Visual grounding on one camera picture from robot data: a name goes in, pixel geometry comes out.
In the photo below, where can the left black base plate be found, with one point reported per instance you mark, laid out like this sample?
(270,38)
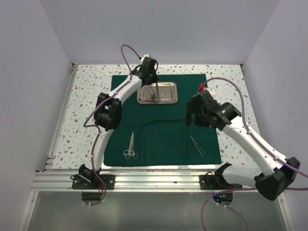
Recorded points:
(82,183)

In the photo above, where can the green surgical cloth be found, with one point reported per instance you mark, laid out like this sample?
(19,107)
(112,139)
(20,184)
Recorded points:
(161,136)

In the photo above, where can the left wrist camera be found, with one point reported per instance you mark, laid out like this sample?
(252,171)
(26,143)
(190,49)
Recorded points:
(145,56)

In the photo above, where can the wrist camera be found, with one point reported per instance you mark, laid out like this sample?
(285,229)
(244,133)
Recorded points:
(210,90)
(145,56)

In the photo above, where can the aluminium rail frame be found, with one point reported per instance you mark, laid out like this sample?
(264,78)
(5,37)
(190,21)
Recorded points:
(71,145)

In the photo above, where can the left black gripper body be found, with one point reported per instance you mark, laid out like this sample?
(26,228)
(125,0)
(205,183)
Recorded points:
(154,77)

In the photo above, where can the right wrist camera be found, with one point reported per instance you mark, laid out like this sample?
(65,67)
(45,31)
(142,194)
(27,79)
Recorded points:
(210,90)

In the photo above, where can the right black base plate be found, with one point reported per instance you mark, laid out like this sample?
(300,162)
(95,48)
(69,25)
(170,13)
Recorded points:
(215,182)

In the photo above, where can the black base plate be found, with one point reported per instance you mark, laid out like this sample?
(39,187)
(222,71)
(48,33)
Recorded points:
(215,182)
(82,183)

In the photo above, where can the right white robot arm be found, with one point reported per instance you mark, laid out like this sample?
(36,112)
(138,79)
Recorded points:
(275,171)

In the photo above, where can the thin steel tweezers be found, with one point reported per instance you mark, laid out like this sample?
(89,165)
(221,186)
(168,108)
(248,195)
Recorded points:
(198,147)

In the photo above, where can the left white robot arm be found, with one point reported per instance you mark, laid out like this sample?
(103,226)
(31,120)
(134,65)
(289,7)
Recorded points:
(106,116)

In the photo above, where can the stainless steel instrument tray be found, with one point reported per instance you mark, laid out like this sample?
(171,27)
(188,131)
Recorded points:
(167,90)

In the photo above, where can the steel forceps with ring handles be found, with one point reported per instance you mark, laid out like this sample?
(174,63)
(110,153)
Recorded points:
(135,156)

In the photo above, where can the steel surgical instruments pile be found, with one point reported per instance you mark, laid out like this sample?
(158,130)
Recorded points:
(153,91)

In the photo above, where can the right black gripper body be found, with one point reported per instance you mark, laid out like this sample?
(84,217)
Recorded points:
(200,119)

